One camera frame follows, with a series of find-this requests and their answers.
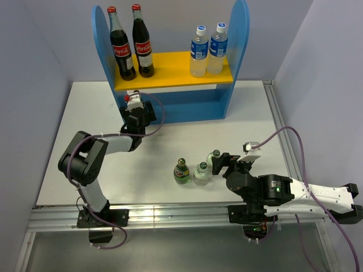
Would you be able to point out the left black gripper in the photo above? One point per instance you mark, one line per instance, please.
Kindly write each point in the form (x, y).
(150, 116)

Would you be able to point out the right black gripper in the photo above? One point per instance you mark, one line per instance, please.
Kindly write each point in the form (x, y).
(231, 160)

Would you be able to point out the clear glass bottle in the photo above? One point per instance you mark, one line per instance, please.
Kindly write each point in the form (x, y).
(213, 154)
(201, 174)

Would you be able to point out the Pocari Sweat bottle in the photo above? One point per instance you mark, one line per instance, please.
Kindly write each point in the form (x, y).
(217, 49)
(199, 52)

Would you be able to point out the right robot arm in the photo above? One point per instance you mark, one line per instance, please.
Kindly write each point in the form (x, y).
(267, 197)

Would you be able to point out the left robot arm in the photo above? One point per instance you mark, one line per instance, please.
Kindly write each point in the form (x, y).
(83, 158)

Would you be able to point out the blue and yellow shelf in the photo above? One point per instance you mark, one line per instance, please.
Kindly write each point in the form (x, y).
(184, 97)

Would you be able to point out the right cola glass bottle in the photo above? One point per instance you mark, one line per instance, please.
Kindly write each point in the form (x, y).
(142, 43)

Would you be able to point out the cola glass bottle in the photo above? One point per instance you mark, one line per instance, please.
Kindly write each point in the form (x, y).
(142, 43)
(120, 46)

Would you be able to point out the left cola glass bottle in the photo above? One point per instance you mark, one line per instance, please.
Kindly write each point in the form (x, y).
(120, 46)

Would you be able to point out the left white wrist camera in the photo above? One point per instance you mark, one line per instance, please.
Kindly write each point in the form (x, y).
(133, 101)

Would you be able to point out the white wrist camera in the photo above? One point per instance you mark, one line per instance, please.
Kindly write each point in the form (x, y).
(251, 152)
(133, 101)

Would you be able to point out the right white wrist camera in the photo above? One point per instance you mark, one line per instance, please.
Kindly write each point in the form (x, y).
(251, 152)

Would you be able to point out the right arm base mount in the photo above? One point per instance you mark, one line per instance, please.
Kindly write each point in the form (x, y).
(256, 226)

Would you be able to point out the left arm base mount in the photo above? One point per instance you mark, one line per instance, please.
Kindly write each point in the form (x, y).
(102, 226)

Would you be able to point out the aluminium front rail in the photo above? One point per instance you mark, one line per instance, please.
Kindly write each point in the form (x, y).
(136, 217)

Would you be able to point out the aluminium side rail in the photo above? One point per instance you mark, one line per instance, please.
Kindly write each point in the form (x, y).
(294, 171)

